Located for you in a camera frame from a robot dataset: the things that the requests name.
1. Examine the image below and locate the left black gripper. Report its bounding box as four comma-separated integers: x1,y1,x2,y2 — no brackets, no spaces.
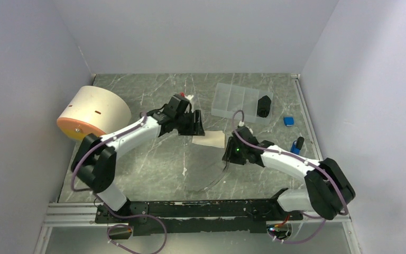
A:
175,110,205,137

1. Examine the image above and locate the grey underwear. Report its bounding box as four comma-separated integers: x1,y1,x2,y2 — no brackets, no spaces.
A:
183,131,228,192

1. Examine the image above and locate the black striped underwear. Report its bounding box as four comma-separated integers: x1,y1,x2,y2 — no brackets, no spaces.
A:
256,95,272,118

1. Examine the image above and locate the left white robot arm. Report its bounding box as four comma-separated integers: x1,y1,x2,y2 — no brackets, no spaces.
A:
71,94,205,222

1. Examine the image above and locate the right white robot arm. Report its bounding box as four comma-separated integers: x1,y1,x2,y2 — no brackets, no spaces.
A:
223,126,356,220

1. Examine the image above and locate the clear plastic organizer box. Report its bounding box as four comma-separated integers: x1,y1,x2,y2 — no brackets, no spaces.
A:
211,83,274,124

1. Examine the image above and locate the blue battery pack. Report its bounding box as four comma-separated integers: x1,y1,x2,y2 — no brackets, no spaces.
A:
290,137,305,155

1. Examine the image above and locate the blue small block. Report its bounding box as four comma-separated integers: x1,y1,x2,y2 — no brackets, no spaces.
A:
283,116,294,126

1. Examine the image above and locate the cream cylindrical drum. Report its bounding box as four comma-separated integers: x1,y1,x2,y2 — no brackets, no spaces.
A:
56,86,132,141

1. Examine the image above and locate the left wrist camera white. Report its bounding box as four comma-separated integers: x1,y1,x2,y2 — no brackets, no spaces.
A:
175,93,195,113

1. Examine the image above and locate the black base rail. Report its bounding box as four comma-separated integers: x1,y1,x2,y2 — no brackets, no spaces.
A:
95,198,303,236

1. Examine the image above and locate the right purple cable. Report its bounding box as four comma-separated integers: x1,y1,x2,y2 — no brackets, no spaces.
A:
232,110,349,246

